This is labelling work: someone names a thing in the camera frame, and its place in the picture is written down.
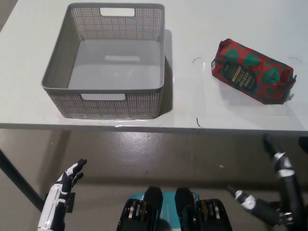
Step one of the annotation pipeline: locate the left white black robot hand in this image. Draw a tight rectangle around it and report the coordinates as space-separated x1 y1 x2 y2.
37 158 88 230

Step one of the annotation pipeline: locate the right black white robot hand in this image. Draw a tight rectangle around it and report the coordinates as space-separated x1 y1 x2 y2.
226 133 308 231

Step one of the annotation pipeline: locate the red green coffee bean bag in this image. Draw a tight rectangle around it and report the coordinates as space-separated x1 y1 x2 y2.
211 38 297 106

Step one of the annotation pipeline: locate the black metal table leg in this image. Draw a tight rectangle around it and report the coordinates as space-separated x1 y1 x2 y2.
0 148 46 208
298 136 308 154

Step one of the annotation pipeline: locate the gray perforated plastic basket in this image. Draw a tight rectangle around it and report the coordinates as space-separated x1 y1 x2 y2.
40 2 166 120

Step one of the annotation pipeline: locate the black teal robot torso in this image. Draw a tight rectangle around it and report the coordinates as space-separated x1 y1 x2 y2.
116 186 233 231

